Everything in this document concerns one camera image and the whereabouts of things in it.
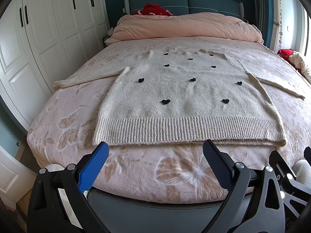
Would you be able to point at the teal upholstered headboard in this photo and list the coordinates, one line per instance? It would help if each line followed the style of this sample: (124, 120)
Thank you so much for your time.
(182, 7)

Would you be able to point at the white panelled wardrobe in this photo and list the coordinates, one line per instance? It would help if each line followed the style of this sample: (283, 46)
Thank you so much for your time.
(43, 41)

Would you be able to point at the red cloth at headboard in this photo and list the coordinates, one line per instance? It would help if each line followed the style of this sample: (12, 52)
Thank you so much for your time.
(152, 9)

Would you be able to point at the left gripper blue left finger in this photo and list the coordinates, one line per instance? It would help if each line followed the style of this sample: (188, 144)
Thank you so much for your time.
(90, 166)

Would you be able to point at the red and cream clothes pile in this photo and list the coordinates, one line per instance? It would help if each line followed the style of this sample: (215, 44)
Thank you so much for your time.
(299, 61)

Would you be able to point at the pink folded duvet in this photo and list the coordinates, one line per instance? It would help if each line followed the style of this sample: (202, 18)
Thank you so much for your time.
(135, 27)

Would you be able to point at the grey window curtain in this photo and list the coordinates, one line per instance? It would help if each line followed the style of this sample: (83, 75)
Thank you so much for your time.
(261, 17)

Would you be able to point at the cream knit sweater black hearts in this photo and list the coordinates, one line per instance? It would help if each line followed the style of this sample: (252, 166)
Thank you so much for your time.
(173, 97)

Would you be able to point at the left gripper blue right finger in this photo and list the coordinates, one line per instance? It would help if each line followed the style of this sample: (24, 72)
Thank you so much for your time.
(220, 163)

